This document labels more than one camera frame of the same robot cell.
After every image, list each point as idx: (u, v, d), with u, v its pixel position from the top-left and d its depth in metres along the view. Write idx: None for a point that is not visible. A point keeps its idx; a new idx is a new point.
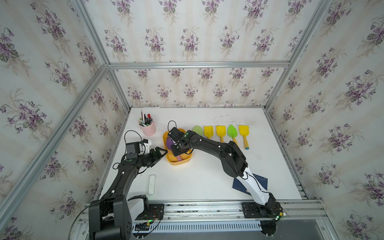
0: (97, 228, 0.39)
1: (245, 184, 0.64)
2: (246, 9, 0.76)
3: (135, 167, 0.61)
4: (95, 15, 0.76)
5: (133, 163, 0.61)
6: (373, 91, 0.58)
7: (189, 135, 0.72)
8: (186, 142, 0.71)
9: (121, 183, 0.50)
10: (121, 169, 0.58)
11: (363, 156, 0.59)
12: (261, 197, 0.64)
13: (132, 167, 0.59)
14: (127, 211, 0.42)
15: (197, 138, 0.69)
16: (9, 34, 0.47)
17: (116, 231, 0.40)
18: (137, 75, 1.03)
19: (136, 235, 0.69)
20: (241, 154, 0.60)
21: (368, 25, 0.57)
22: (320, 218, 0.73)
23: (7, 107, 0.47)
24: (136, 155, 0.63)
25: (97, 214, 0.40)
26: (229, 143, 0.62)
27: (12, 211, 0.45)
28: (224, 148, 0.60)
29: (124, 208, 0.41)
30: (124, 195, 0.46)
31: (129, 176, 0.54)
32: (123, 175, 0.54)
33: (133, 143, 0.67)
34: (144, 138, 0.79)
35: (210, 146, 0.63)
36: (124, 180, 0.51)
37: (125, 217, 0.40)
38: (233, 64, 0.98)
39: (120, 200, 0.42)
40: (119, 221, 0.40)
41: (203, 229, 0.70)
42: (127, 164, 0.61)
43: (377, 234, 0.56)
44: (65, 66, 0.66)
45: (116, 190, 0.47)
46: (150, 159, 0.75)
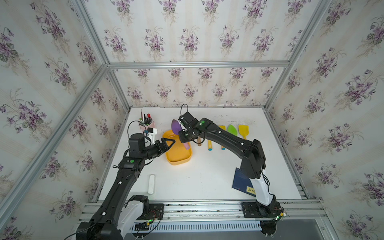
0: None
1: (257, 185, 0.60)
2: (246, 9, 0.76)
3: (136, 171, 0.55)
4: (95, 15, 0.76)
5: (133, 168, 0.55)
6: (373, 91, 0.58)
7: (206, 126, 0.63)
8: (202, 132, 0.62)
9: (115, 198, 0.45)
10: (120, 173, 0.53)
11: (363, 156, 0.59)
12: (266, 195, 0.61)
13: (130, 172, 0.53)
14: (117, 238, 0.39)
15: (216, 130, 0.61)
16: (9, 34, 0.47)
17: None
18: (137, 75, 1.03)
19: (136, 235, 0.69)
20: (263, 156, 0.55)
21: (368, 25, 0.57)
22: (320, 218, 0.73)
23: (7, 107, 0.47)
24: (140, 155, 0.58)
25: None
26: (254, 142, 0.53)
27: (12, 211, 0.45)
28: (247, 147, 0.53)
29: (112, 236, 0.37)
30: (117, 217, 0.42)
31: (128, 185, 0.50)
32: (119, 186, 0.49)
33: (136, 140, 0.59)
34: (149, 127, 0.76)
35: (230, 143, 0.56)
36: (118, 196, 0.46)
37: None
38: (233, 64, 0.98)
39: (109, 228, 0.38)
40: None
41: (203, 230, 0.70)
42: (127, 167, 0.55)
43: (377, 234, 0.56)
44: (65, 66, 0.66)
45: (108, 211, 0.42)
46: (155, 151, 0.68)
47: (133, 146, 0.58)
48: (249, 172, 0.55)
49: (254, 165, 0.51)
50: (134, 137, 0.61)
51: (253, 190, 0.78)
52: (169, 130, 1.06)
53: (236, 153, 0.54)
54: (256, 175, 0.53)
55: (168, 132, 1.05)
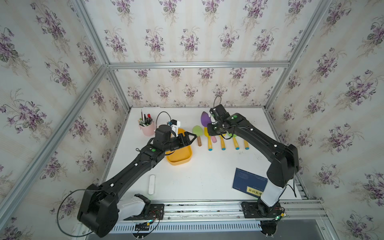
0: (84, 209, 0.40)
1: (272, 189, 0.58)
2: (246, 9, 0.76)
3: (153, 161, 0.56)
4: (95, 15, 0.76)
5: (151, 155, 0.57)
6: (373, 91, 0.58)
7: (238, 122, 0.59)
8: (232, 125, 0.59)
9: (125, 176, 0.47)
10: (140, 156, 0.56)
11: (363, 156, 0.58)
12: (272, 202, 0.62)
13: (149, 159, 0.55)
14: (113, 210, 0.40)
15: (248, 126, 0.57)
16: (9, 34, 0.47)
17: (96, 224, 0.40)
18: (137, 75, 1.03)
19: (136, 235, 0.69)
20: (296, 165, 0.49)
21: (368, 25, 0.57)
22: (320, 218, 0.73)
23: (7, 107, 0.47)
24: (162, 147, 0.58)
25: (88, 199, 0.40)
26: (287, 147, 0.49)
27: (12, 211, 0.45)
28: (281, 151, 0.48)
29: (109, 210, 0.38)
30: (121, 193, 0.44)
31: (142, 170, 0.52)
32: (134, 166, 0.51)
33: (162, 132, 0.59)
34: (173, 119, 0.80)
35: (261, 141, 0.52)
36: (129, 174, 0.48)
37: (106, 218, 0.38)
38: (233, 64, 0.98)
39: (109, 201, 0.40)
40: (100, 219, 0.39)
41: (203, 229, 0.70)
42: (147, 152, 0.58)
43: (377, 234, 0.56)
44: (65, 66, 0.66)
45: (116, 184, 0.45)
46: (177, 143, 0.68)
47: (159, 136, 0.59)
48: (276, 179, 0.50)
49: (285, 171, 0.46)
50: (161, 128, 0.62)
51: (253, 190, 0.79)
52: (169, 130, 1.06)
53: (266, 154, 0.52)
54: (283, 184, 0.48)
55: None
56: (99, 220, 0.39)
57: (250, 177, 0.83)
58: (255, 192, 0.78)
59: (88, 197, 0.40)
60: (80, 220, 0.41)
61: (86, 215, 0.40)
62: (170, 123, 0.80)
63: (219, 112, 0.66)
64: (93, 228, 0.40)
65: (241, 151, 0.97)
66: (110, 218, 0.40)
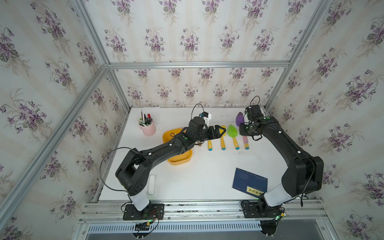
0: (123, 167, 0.47)
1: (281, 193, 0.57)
2: (246, 9, 0.76)
3: (183, 148, 0.60)
4: (95, 15, 0.76)
5: (183, 141, 0.62)
6: (373, 91, 0.58)
7: (270, 122, 0.60)
8: (262, 124, 0.61)
9: (160, 152, 0.52)
10: (174, 140, 0.61)
11: (363, 156, 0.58)
12: (274, 203, 0.62)
13: (180, 145, 0.60)
14: (145, 176, 0.45)
15: (277, 128, 0.57)
16: (9, 34, 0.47)
17: (128, 183, 0.46)
18: (137, 75, 1.03)
19: (136, 235, 0.69)
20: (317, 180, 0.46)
21: (368, 24, 0.58)
22: (320, 218, 0.73)
23: (7, 107, 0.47)
24: (194, 137, 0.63)
25: (128, 160, 0.47)
26: (313, 158, 0.46)
27: (12, 211, 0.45)
28: (303, 159, 0.46)
29: (142, 174, 0.44)
30: (154, 164, 0.49)
31: (172, 152, 0.56)
32: (168, 146, 0.57)
33: (196, 124, 0.62)
34: (205, 112, 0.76)
35: (286, 145, 0.51)
36: (163, 152, 0.53)
37: (137, 181, 0.44)
38: (233, 64, 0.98)
39: (145, 167, 0.45)
40: (133, 180, 0.45)
41: (203, 229, 0.70)
42: (181, 138, 0.64)
43: (377, 233, 0.56)
44: (65, 66, 0.66)
45: (152, 155, 0.50)
46: (207, 135, 0.72)
47: (192, 127, 0.63)
48: (288, 184, 0.49)
49: (299, 177, 0.44)
50: (198, 120, 0.65)
51: (253, 190, 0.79)
52: (169, 130, 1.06)
53: (286, 159, 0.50)
54: (294, 193, 0.47)
55: (168, 132, 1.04)
56: (132, 180, 0.45)
57: (250, 177, 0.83)
58: (255, 192, 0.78)
59: (129, 158, 0.47)
60: (116, 177, 0.48)
61: (122, 173, 0.47)
62: (201, 115, 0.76)
63: (253, 111, 0.69)
64: (125, 186, 0.46)
65: (241, 150, 0.97)
66: (140, 182, 0.45)
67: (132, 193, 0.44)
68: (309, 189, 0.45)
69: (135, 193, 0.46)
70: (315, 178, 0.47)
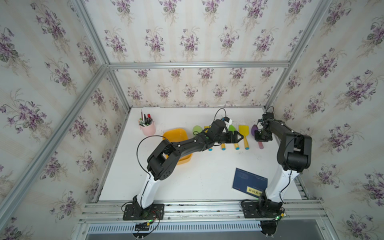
0: (156, 155, 0.55)
1: (277, 176, 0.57)
2: (246, 9, 0.76)
3: (205, 145, 0.67)
4: (95, 15, 0.76)
5: (205, 140, 0.69)
6: (373, 91, 0.58)
7: (276, 120, 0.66)
8: (268, 121, 0.77)
9: (187, 145, 0.60)
10: (197, 137, 0.68)
11: (363, 156, 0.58)
12: (273, 193, 0.64)
13: (203, 142, 0.67)
14: (174, 165, 0.52)
15: (279, 122, 0.72)
16: (9, 34, 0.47)
17: (159, 169, 0.53)
18: (137, 75, 1.03)
19: (136, 235, 0.69)
20: (306, 153, 0.53)
21: (368, 24, 0.58)
22: (320, 218, 0.73)
23: (7, 107, 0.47)
24: (213, 137, 0.73)
25: (160, 148, 0.55)
26: (304, 134, 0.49)
27: (13, 211, 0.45)
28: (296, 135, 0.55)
29: (173, 161, 0.52)
30: (182, 154, 0.55)
31: (197, 147, 0.64)
32: (193, 141, 0.64)
33: (218, 126, 0.69)
34: (226, 117, 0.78)
35: (284, 129, 0.64)
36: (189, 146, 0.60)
37: (168, 168, 0.52)
38: (233, 64, 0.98)
39: (177, 155, 0.52)
40: (165, 166, 0.52)
41: (203, 229, 0.70)
42: (202, 136, 0.70)
43: (377, 234, 0.56)
44: (65, 66, 0.66)
45: (181, 146, 0.58)
46: (225, 138, 0.78)
47: (214, 128, 0.71)
48: (280, 155, 0.59)
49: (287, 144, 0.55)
50: (218, 122, 0.71)
51: (253, 190, 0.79)
52: (169, 130, 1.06)
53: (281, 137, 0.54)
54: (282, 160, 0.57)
55: (167, 132, 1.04)
56: (163, 167, 0.53)
57: (250, 177, 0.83)
58: (255, 192, 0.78)
59: (162, 146, 0.55)
60: (148, 162, 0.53)
61: (154, 160, 0.55)
62: (222, 119, 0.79)
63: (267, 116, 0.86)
64: (155, 171, 0.54)
65: (241, 150, 0.97)
66: (170, 169, 0.52)
67: (160, 178, 0.53)
68: (297, 161, 0.53)
69: (162, 179, 0.52)
70: (304, 153, 0.55)
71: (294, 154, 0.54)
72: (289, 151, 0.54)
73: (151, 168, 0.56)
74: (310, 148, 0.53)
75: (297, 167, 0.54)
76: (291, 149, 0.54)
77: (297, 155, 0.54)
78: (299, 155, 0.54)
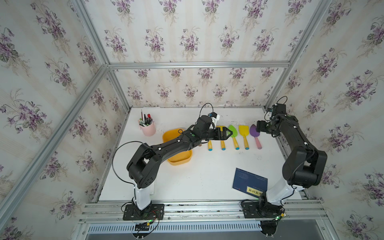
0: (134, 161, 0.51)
1: (280, 185, 0.59)
2: (246, 9, 0.76)
3: (191, 143, 0.62)
4: (94, 15, 0.77)
5: (190, 138, 0.64)
6: (373, 91, 0.58)
7: (289, 118, 0.64)
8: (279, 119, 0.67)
9: (170, 147, 0.55)
10: (182, 136, 0.63)
11: (363, 156, 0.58)
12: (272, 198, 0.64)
13: (188, 141, 0.62)
14: (155, 170, 0.47)
15: (292, 123, 0.61)
16: (9, 34, 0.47)
17: (139, 177, 0.49)
18: (137, 75, 1.03)
19: (136, 235, 0.69)
20: (317, 173, 0.47)
21: (368, 24, 0.58)
22: (320, 218, 0.73)
23: (7, 107, 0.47)
24: (200, 134, 0.68)
25: (139, 155, 0.50)
26: (318, 150, 0.48)
27: (13, 210, 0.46)
28: (309, 150, 0.49)
29: (153, 168, 0.47)
30: (164, 158, 0.50)
31: (181, 147, 0.58)
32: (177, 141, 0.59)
33: (203, 122, 0.65)
34: (214, 112, 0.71)
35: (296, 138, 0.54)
36: (173, 147, 0.56)
37: (148, 175, 0.47)
38: (233, 64, 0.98)
39: (156, 160, 0.47)
40: (144, 174, 0.48)
41: (203, 229, 0.70)
42: (187, 135, 0.65)
43: (377, 234, 0.56)
44: (65, 66, 0.66)
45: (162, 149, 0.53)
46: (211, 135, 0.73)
47: (199, 125, 0.67)
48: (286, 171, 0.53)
49: (299, 160, 0.48)
50: (203, 119, 0.66)
51: (253, 190, 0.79)
52: (169, 130, 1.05)
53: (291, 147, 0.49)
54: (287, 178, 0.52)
55: (167, 132, 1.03)
56: (144, 174, 0.48)
57: (250, 177, 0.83)
58: (255, 192, 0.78)
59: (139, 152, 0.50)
60: (128, 170, 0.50)
61: (133, 167, 0.50)
62: (209, 114, 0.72)
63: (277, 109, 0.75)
64: (136, 179, 0.49)
65: (241, 150, 0.97)
66: (151, 175, 0.47)
67: (142, 186, 0.48)
68: (305, 181, 0.48)
69: (145, 186, 0.48)
70: (315, 170, 0.49)
71: (304, 175, 0.48)
72: (298, 172, 0.49)
73: (132, 176, 0.52)
74: (322, 168, 0.47)
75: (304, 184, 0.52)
76: (300, 169, 0.48)
77: (308, 172, 0.48)
78: (309, 175, 0.48)
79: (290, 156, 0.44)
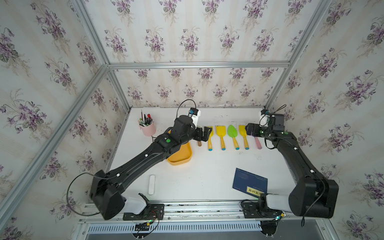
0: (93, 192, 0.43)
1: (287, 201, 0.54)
2: (246, 9, 0.77)
3: (164, 151, 0.51)
4: (94, 15, 0.77)
5: (164, 146, 0.52)
6: (373, 91, 0.58)
7: (286, 135, 0.58)
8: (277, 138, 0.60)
9: (132, 168, 0.45)
10: (154, 145, 0.52)
11: (363, 156, 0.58)
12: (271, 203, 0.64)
13: (160, 151, 0.51)
14: (116, 200, 0.39)
15: (291, 144, 0.55)
16: (9, 34, 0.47)
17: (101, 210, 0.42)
18: (137, 75, 1.03)
19: (136, 235, 0.69)
20: (328, 205, 0.42)
21: (368, 25, 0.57)
22: (320, 218, 0.73)
23: (7, 107, 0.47)
24: (177, 139, 0.58)
25: (96, 184, 0.42)
26: (326, 179, 0.43)
27: (13, 210, 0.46)
28: (317, 180, 0.43)
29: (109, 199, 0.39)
30: (124, 183, 0.41)
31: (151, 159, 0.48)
32: (144, 157, 0.48)
33: (182, 124, 0.53)
34: (195, 109, 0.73)
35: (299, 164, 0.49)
36: (137, 168, 0.45)
37: (107, 207, 0.40)
38: (233, 64, 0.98)
39: (110, 191, 0.39)
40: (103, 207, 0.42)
41: (203, 229, 0.70)
42: (161, 143, 0.53)
43: (377, 234, 0.56)
44: (65, 66, 0.66)
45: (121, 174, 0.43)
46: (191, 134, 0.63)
47: (177, 127, 0.56)
48: (294, 202, 0.46)
49: (309, 194, 0.41)
50: (181, 120, 0.54)
51: (253, 190, 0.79)
52: None
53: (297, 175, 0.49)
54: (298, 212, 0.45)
55: None
56: (103, 206, 0.42)
57: (250, 176, 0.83)
58: (255, 192, 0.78)
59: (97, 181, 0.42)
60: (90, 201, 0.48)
61: (94, 198, 0.44)
62: (190, 112, 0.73)
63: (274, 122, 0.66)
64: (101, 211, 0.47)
65: (241, 150, 0.97)
66: (113, 206, 0.40)
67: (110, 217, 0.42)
68: (317, 213, 0.42)
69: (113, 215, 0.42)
70: (326, 203, 0.43)
71: (316, 208, 0.42)
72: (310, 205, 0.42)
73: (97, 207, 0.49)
74: (334, 201, 0.41)
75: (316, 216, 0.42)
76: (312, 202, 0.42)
77: (319, 206, 0.42)
78: (321, 207, 0.42)
79: (298, 187, 0.45)
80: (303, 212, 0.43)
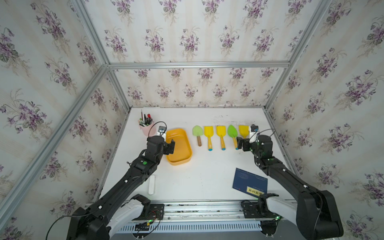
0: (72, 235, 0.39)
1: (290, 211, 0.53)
2: (246, 9, 0.76)
3: (143, 174, 0.53)
4: (94, 15, 0.77)
5: (142, 169, 0.54)
6: (373, 91, 0.58)
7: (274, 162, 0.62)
8: (266, 166, 0.64)
9: (115, 196, 0.45)
10: (131, 171, 0.53)
11: (363, 156, 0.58)
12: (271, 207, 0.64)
13: (139, 174, 0.52)
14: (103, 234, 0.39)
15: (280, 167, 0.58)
16: (9, 34, 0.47)
17: None
18: (137, 75, 1.03)
19: (136, 235, 0.69)
20: (335, 219, 0.41)
21: (368, 25, 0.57)
22: None
23: (7, 107, 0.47)
24: (152, 160, 0.60)
25: (75, 226, 0.39)
26: (322, 191, 0.45)
27: (12, 211, 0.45)
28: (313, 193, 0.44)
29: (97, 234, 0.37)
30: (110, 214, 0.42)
31: (132, 184, 0.49)
32: (124, 184, 0.49)
33: (155, 144, 0.57)
34: None
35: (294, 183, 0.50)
36: (120, 196, 0.46)
37: None
38: (233, 64, 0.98)
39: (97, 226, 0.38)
40: None
41: (203, 229, 0.70)
42: (138, 168, 0.54)
43: (377, 234, 0.56)
44: (66, 66, 0.67)
45: (105, 205, 0.42)
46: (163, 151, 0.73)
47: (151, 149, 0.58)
48: (303, 224, 0.44)
49: (311, 208, 0.41)
50: (154, 140, 0.59)
51: (253, 190, 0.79)
52: (169, 130, 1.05)
53: (294, 194, 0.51)
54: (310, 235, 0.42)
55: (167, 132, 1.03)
56: None
57: (250, 176, 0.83)
58: (255, 192, 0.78)
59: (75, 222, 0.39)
60: None
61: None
62: None
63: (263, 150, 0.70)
64: None
65: (241, 150, 0.97)
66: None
67: None
68: (328, 231, 0.40)
69: None
70: (332, 217, 0.42)
71: (324, 225, 0.41)
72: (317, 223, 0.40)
73: None
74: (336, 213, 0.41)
75: (328, 235, 0.40)
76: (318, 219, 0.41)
77: (326, 222, 0.41)
78: (328, 223, 0.41)
79: (299, 205, 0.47)
80: (314, 233, 0.40)
